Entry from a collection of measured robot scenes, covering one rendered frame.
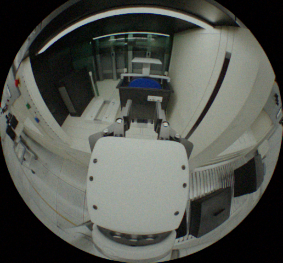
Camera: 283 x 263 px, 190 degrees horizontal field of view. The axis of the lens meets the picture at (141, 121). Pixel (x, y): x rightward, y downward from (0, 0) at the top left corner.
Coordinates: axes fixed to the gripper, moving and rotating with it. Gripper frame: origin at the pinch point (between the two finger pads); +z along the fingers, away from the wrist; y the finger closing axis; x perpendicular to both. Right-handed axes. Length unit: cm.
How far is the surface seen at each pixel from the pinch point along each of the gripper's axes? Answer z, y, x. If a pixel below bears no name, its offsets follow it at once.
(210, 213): -34, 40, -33
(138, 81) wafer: 32.0, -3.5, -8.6
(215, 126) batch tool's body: -0.8, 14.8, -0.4
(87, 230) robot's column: -52, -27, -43
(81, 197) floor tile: -48, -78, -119
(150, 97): 21.9, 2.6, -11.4
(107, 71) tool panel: 91, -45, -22
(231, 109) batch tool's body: -1.5, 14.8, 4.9
